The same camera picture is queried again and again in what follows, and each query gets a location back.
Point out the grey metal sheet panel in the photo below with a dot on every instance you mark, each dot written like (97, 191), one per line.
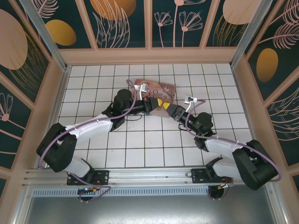
(149, 210)

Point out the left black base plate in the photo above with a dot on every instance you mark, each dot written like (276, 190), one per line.
(102, 176)

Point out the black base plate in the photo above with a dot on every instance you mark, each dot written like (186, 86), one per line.
(198, 176)
(102, 176)

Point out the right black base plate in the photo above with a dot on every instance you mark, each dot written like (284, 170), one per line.
(198, 176)

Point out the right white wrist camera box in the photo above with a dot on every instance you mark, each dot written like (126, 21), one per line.
(190, 100)

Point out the aluminium corner post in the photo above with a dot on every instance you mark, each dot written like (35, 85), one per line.
(50, 39)
(248, 39)

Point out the pink illustrated tin box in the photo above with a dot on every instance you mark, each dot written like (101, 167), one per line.
(163, 89)

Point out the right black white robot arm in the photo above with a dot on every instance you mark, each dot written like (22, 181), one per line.
(252, 168)

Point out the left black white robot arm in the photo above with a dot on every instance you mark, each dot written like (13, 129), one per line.
(56, 151)

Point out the aluminium side rail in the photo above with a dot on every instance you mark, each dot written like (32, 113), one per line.
(241, 93)
(60, 93)

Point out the aluminium mounting rail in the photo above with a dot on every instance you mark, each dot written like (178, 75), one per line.
(149, 173)

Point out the small circuit board with connector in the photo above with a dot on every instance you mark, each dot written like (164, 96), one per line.
(224, 186)
(90, 191)

